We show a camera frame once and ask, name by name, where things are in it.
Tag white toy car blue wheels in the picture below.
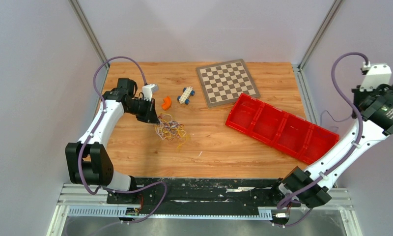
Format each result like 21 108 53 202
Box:
177 86 195 105

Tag wooden chessboard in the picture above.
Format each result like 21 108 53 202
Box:
196 59 260 108

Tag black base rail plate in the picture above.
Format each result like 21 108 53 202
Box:
107 177 283 216

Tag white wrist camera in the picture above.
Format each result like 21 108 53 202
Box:
141 84 159 101
359 62 392 92

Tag red compartment tray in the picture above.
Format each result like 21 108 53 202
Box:
225 94 339 165

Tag coloured thin cables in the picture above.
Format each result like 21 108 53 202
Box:
155 113 191 151

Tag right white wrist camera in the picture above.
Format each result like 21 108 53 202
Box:
359 62 392 92

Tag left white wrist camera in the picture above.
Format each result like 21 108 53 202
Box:
141 84 159 101

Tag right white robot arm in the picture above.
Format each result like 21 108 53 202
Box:
269 84 393 209

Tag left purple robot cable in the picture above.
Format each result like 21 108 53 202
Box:
78 56 168 225

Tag orange curved plastic piece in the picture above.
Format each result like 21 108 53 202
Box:
161 96 172 111

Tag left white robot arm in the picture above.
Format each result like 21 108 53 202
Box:
65 78 159 204

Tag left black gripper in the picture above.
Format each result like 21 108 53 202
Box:
126 97 160 125

